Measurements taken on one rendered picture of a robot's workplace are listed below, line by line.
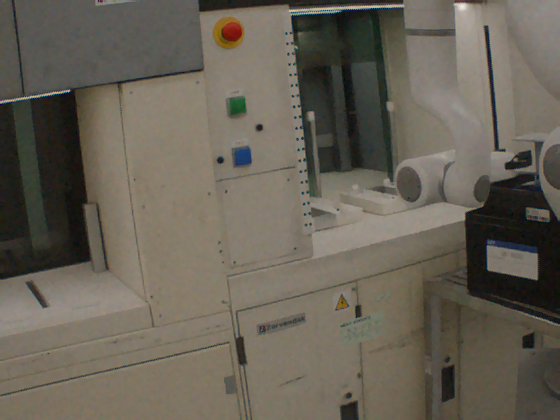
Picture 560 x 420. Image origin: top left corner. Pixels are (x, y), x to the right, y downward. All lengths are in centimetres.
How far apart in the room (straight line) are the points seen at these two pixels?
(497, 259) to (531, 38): 62
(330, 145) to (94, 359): 141
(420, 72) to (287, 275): 55
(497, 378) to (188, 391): 88
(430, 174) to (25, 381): 85
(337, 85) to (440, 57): 134
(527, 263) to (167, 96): 78
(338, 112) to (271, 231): 108
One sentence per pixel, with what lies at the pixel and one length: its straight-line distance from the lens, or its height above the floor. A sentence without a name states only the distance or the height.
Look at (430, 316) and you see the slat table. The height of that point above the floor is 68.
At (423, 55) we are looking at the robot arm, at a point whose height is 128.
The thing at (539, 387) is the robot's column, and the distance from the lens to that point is 127.
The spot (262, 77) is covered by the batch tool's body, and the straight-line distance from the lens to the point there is 160.
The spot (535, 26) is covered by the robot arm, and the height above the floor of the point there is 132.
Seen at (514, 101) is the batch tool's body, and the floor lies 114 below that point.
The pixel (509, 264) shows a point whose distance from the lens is 164.
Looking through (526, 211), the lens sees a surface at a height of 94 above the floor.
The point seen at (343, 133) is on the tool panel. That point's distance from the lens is 268.
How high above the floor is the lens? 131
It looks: 12 degrees down
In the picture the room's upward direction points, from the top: 6 degrees counter-clockwise
